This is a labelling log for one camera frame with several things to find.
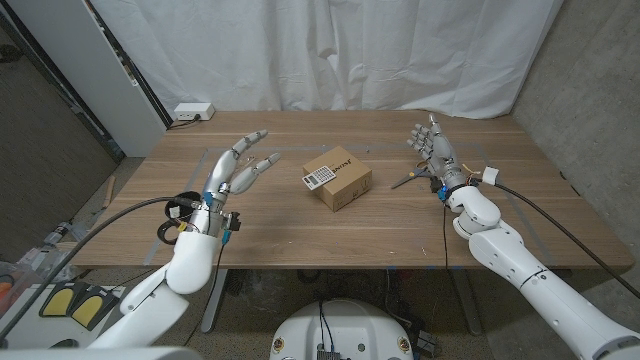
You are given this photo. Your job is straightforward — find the white power strip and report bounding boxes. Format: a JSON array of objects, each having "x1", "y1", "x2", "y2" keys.
[{"x1": 173, "y1": 102, "x2": 216, "y2": 122}]

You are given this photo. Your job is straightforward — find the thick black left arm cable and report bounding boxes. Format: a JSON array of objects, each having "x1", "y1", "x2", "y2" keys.
[{"x1": 0, "y1": 196, "x2": 207, "y2": 344}]

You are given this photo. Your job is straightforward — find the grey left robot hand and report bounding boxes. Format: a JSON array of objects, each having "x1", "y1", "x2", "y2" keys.
[{"x1": 201, "y1": 129, "x2": 282, "y2": 207}]

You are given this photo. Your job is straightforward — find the white cabinet panel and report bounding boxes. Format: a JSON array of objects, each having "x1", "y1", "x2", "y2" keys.
[{"x1": 4, "y1": 0, "x2": 174, "y2": 159}]

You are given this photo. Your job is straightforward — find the black power strip cord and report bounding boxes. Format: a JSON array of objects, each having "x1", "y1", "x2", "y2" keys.
[{"x1": 167, "y1": 113, "x2": 202, "y2": 130}]

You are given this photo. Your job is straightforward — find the yellow and black foot pedal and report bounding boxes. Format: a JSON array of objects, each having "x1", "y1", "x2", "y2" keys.
[
  {"x1": 38, "y1": 281, "x2": 82, "y2": 318},
  {"x1": 68, "y1": 285, "x2": 122, "y2": 332}
]

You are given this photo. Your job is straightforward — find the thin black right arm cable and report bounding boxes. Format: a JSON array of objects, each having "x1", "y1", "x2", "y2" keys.
[{"x1": 441, "y1": 203, "x2": 450, "y2": 271}]

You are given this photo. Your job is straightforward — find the black mug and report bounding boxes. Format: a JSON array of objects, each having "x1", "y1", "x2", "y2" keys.
[{"x1": 157, "y1": 191, "x2": 202, "y2": 246}]

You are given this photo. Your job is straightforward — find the white floor platform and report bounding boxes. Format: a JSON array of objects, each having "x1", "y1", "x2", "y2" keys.
[{"x1": 0, "y1": 283, "x2": 144, "y2": 350}]

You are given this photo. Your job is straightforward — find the grey table leg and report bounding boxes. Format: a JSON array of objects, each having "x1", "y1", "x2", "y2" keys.
[
  {"x1": 200, "y1": 268, "x2": 229, "y2": 334},
  {"x1": 451, "y1": 268, "x2": 484, "y2": 337}
]

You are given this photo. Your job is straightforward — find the brown cardboard box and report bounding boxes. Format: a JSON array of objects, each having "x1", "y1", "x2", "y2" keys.
[{"x1": 302, "y1": 145, "x2": 374, "y2": 214}]

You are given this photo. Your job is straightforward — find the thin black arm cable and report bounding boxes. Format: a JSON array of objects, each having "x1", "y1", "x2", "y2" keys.
[
  {"x1": 182, "y1": 242, "x2": 227, "y2": 347},
  {"x1": 441, "y1": 203, "x2": 450, "y2": 271}
]

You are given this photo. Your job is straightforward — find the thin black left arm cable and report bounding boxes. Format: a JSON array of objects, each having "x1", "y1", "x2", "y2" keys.
[{"x1": 182, "y1": 242, "x2": 227, "y2": 347}]

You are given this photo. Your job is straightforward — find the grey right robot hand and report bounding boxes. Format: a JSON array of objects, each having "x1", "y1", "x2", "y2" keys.
[{"x1": 405, "y1": 113, "x2": 469, "y2": 190}]

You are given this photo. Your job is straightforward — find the white cloth curtain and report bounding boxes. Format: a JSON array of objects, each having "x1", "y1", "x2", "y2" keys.
[{"x1": 89, "y1": 0, "x2": 566, "y2": 120}]

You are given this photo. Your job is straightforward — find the clear plastic bags pile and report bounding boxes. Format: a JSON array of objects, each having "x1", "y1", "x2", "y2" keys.
[{"x1": 17, "y1": 219, "x2": 79, "y2": 282}]

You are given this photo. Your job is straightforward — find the grey and yellow scissors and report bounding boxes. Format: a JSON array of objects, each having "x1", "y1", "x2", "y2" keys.
[{"x1": 390, "y1": 167, "x2": 434, "y2": 190}]

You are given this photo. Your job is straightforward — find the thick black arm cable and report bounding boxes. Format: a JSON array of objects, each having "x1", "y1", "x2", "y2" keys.
[
  {"x1": 0, "y1": 196, "x2": 207, "y2": 344},
  {"x1": 482, "y1": 166, "x2": 640, "y2": 300}
]

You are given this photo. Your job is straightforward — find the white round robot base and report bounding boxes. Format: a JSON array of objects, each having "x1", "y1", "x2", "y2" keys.
[{"x1": 269, "y1": 298, "x2": 415, "y2": 360}]

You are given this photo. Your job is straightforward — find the grey power adapter box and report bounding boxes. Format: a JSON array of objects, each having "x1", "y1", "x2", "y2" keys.
[{"x1": 416, "y1": 329, "x2": 439, "y2": 357}]

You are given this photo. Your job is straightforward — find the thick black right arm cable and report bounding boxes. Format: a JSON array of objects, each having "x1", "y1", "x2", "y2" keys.
[{"x1": 482, "y1": 166, "x2": 640, "y2": 300}]

